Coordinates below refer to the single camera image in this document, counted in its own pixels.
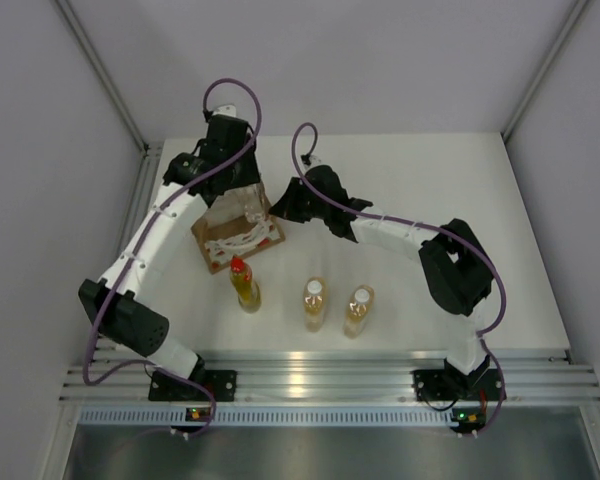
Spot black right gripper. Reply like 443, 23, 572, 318
270, 179, 329, 225

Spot white cap amber bottle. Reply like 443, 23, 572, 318
343, 285, 375, 339
302, 277, 328, 333

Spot jute canvas bag with strawberries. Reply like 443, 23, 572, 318
191, 190, 286, 274

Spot red cap yellow bottle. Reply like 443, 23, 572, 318
229, 256, 261, 313

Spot dark cap clear square bottle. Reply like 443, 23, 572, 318
228, 182, 268, 224

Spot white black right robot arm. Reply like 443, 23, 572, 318
270, 154, 504, 397

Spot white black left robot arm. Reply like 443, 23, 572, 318
78, 113, 260, 400

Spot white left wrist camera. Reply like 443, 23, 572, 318
203, 103, 237, 122

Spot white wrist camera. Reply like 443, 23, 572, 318
203, 103, 237, 122
300, 153, 331, 176

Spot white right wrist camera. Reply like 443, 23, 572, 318
300, 153, 331, 176

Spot left aluminium frame post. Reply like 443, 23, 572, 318
51, 0, 163, 241

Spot aluminium frame post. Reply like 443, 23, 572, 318
51, 0, 163, 241
500, 0, 594, 144

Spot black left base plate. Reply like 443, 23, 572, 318
148, 370, 237, 402

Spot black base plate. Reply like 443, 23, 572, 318
148, 370, 237, 402
412, 369, 500, 403

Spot grey slotted cable duct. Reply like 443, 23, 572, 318
78, 405, 458, 428

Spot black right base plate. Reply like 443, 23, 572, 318
412, 369, 500, 403

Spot aluminium mounting rail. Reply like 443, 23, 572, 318
57, 349, 600, 404

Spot right aluminium frame post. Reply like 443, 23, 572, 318
500, 0, 594, 144

